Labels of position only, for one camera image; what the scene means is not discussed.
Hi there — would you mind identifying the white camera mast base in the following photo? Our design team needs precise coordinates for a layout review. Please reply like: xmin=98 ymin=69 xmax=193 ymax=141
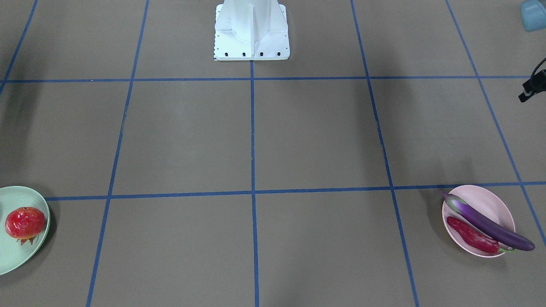
xmin=213 ymin=0 xmax=290 ymax=61

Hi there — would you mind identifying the red chili pepper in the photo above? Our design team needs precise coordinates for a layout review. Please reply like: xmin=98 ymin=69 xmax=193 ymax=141
xmin=445 ymin=216 xmax=515 ymax=253

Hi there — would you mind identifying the green plate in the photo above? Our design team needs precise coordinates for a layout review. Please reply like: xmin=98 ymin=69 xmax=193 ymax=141
xmin=0 ymin=186 xmax=49 ymax=275

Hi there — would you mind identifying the purple eggplant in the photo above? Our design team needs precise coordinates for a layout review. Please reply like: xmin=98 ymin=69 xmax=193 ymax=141
xmin=440 ymin=191 xmax=535 ymax=251

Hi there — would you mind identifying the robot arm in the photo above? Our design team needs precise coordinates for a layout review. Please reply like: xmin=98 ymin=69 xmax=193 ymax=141
xmin=520 ymin=0 xmax=546 ymax=32

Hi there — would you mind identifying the pink plate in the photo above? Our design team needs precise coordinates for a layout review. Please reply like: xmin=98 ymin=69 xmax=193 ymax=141
xmin=440 ymin=185 xmax=516 ymax=258

